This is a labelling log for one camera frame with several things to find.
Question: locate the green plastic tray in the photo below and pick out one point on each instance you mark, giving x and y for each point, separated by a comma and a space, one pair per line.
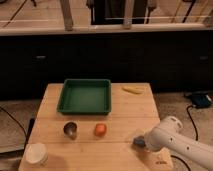
85, 97

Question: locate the orange fruit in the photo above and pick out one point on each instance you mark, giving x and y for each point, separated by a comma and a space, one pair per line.
100, 129

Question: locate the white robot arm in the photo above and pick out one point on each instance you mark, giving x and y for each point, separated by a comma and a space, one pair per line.
166, 134

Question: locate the black cabinet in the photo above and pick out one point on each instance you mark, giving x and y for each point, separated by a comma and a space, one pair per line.
169, 60

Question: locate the black power adapter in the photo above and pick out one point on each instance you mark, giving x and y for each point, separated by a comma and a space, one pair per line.
201, 100

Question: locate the metal cup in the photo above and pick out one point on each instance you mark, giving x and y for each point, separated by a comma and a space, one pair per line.
70, 129

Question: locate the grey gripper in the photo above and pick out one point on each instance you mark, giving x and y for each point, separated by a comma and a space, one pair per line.
139, 141

